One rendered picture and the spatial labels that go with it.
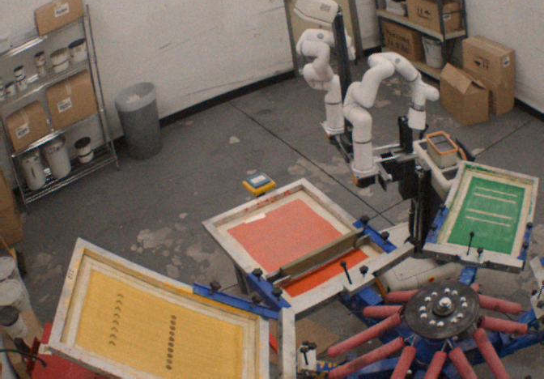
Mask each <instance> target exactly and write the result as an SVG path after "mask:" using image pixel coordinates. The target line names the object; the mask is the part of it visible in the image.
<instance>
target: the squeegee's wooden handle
mask: <svg viewBox="0 0 544 379"><path fill-rule="evenodd" d="M355 241H357V232H356V231H355V230H352V231H350V232H348V233H346V234H345V235H343V236H340V237H339V238H337V239H335V240H333V241H331V242H329V243H327V244H325V245H323V246H321V247H320V248H318V249H315V250H313V251H312V252H310V253H306V254H305V255H303V256H301V257H299V258H297V259H295V260H293V261H291V262H289V263H286V264H284V265H282V266H280V267H279V269H280V275H281V279H282V278H284V277H286V276H288V275H290V279H291V277H292V276H295V275H297V274H299V273H301V272H303V271H305V270H307V269H309V268H311V267H313V266H315V265H317V264H319V263H321V262H323V261H325V260H327V259H329V258H331V257H333V256H334V255H336V254H338V253H341V252H342V251H344V250H345V249H348V248H350V247H351V246H353V247H354V246H355Z"/></svg>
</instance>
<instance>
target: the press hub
mask: <svg viewBox="0 0 544 379"><path fill-rule="evenodd" d="M479 308H480V302H479V298H478V295H477V293H476V291H475V290H474V289H473V288H472V287H471V286H469V285H468V284H466V283H463V282H460V281H456V280H441V281H436V282H434V283H429V284H428V285H426V286H424V287H422V288H421V289H419V290H418V291H417V292H416V293H415V294H414V295H413V296H412V297H411V298H410V300H409V302H408V303H407V306H406V311H405V319H406V324H407V325H408V327H409V328H410V329H411V330H412V331H413V332H414V333H415V334H417V335H418V336H420V337H422V338H421V339H419V340H418V341H417V342H416V343H415V345H414V347H416V349H417V351H416V352H415V354H414V358H413V360H412V361H411V363H412V366H410V367H409V368H408V370H407V373H406V375H405V377H404V379H413V378H414V376H415V374H416V373H417V371H418V370H421V371H424V372H426V371H427V370H428V368H429V365H430V363H431V360H432V358H433V356H434V354H435V352H438V351H441V350H442V348H443V345H444V342H445V340H446V339H448V340H449V341H450V343H451V344H452V346H453V348H455V347H456V343H459V342H463V341H466V340H469V339H472V337H471V335H470V334H469V332H468V331H466V330H467V329H468V328H469V327H470V326H471V325H472V324H473V323H474V321H475V320H476V318H477V316H478V312H479ZM403 350H404V348H402V349H401V350H399V351H396V352H394V353H393V354H391V355H389V356H387V360H389V359H393V358H398V357H401V354H402V352H403ZM451 350H452V348H451V347H450V346H449V344H448V342H446V345H445V347H444V350H443V352H445V353H446V355H447V356H446V358H445V360H444V363H443V365H442V368H444V367H445V366H447V365H448V364H449V363H450V362H452V361H451V359H450V358H449V356H448V354H449V352H450V351H451ZM463 353H464V355H465V357H466V359H467V360H468V362H469V364H470V366H471V365H472V363H473V361H474V357H475V349H474V350H471V351H466V352H463ZM437 379H449V378H448V377H447V376H446V375H444V374H443V373H442V372H441V371H440V373H439V375H438V377H437Z"/></svg>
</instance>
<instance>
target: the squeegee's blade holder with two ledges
mask: <svg viewBox="0 0 544 379"><path fill-rule="evenodd" d="M353 249H354V247H353V246H351V247H350V248H348V249H345V250H344V251H342V252H341V253H338V254H336V255H334V256H333V257H331V258H329V259H327V260H325V261H323V262H321V263H319V264H317V265H315V266H313V267H311V268H309V269H307V270H305V271H303V272H301V273H299V274H297V275H295V276H292V277H291V280H294V279H297V278H299V277H300V276H302V275H305V274H307V273H308V272H311V271H313V270H315V269H316V268H318V267H320V266H323V265H325V264H326V263H328V262H331V261H333V260H334V259H336V258H338V257H340V256H342V255H343V254H345V253H348V252H349V251H351V250H353Z"/></svg>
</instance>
